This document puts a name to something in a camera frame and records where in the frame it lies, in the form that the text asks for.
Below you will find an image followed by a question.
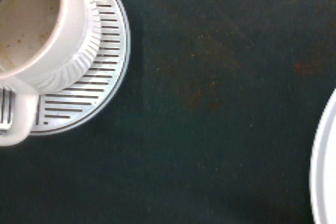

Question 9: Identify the grey Keurig coffee machine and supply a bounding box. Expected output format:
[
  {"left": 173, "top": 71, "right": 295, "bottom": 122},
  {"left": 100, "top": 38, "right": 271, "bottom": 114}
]
[{"left": 0, "top": 0, "right": 131, "bottom": 136}]

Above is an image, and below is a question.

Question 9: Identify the white two-tier round shelf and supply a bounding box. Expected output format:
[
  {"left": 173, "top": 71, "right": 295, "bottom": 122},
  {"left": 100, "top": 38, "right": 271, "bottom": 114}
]
[{"left": 308, "top": 90, "right": 336, "bottom": 224}]

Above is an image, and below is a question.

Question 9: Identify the white ceramic mug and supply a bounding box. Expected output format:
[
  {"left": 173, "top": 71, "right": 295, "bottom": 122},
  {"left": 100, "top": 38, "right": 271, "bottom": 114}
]
[{"left": 0, "top": 0, "right": 100, "bottom": 146}]

